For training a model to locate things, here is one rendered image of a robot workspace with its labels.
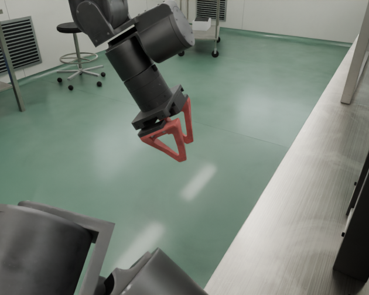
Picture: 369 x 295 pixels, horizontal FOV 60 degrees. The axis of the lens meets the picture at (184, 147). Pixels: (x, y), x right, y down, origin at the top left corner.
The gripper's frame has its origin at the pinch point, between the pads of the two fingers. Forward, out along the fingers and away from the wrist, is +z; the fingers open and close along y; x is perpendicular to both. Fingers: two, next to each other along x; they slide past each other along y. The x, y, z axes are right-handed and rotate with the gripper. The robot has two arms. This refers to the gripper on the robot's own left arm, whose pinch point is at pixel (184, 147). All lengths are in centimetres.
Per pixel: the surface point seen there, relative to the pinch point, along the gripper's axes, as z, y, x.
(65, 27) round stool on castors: -52, 262, 177
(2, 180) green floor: 19, 96, 179
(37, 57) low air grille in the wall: -45, 281, 244
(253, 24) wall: 78, 552, 40
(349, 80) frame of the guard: 26, 60, -31
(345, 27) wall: 137, 505, -84
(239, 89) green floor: 90, 291, 53
